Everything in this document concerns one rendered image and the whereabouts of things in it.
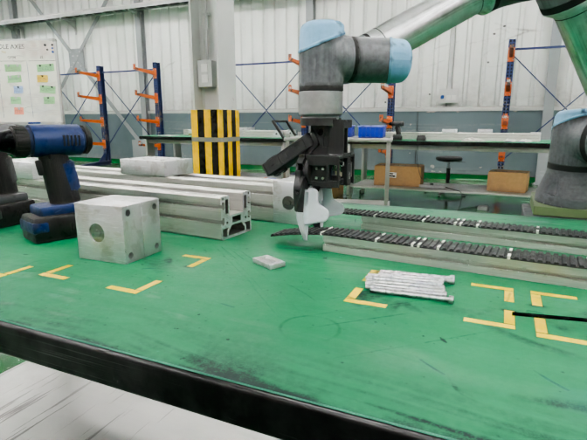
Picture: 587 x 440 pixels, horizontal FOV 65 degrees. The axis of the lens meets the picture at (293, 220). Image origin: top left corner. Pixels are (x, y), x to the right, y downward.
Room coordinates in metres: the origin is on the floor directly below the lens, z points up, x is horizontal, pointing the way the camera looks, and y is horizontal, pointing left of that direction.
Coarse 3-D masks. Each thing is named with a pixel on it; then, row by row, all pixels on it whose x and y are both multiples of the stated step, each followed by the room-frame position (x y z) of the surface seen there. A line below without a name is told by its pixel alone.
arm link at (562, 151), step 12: (564, 120) 1.11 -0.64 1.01; (576, 120) 1.09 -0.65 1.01; (552, 132) 1.15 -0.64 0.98; (564, 132) 1.11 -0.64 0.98; (576, 132) 1.08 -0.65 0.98; (552, 144) 1.14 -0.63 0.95; (564, 144) 1.10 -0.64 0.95; (576, 144) 1.07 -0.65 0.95; (552, 156) 1.14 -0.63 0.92; (564, 156) 1.11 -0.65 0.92; (576, 156) 1.09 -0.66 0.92
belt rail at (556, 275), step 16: (336, 240) 0.77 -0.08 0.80; (352, 240) 0.76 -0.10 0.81; (368, 256) 0.75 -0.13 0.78; (384, 256) 0.73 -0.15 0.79; (400, 256) 0.72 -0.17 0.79; (416, 256) 0.71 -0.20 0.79; (432, 256) 0.70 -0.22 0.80; (448, 256) 0.68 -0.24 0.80; (464, 256) 0.67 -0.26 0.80; (480, 256) 0.66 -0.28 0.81; (480, 272) 0.66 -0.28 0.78; (496, 272) 0.65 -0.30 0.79; (512, 272) 0.64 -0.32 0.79; (528, 272) 0.64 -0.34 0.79; (544, 272) 0.63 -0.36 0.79; (560, 272) 0.61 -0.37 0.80; (576, 272) 0.60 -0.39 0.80
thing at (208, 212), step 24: (96, 192) 1.04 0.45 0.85; (120, 192) 0.99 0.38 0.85; (144, 192) 0.95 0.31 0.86; (168, 192) 0.92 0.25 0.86; (192, 192) 0.92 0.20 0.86; (216, 192) 0.95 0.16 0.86; (240, 192) 0.92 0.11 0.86; (168, 216) 0.94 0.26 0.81; (192, 216) 0.89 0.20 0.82; (216, 216) 0.86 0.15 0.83; (240, 216) 0.91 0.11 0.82
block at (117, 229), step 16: (80, 208) 0.74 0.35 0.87; (96, 208) 0.73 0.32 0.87; (112, 208) 0.71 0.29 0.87; (128, 208) 0.72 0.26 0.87; (144, 208) 0.75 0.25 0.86; (80, 224) 0.74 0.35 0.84; (96, 224) 0.73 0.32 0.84; (112, 224) 0.71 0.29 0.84; (128, 224) 0.72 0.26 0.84; (144, 224) 0.75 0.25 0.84; (80, 240) 0.74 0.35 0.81; (96, 240) 0.73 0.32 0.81; (112, 240) 0.72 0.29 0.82; (128, 240) 0.72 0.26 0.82; (144, 240) 0.75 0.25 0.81; (160, 240) 0.79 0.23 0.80; (80, 256) 0.74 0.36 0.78; (96, 256) 0.73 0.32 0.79; (112, 256) 0.72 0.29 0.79; (128, 256) 0.72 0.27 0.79; (144, 256) 0.75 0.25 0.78
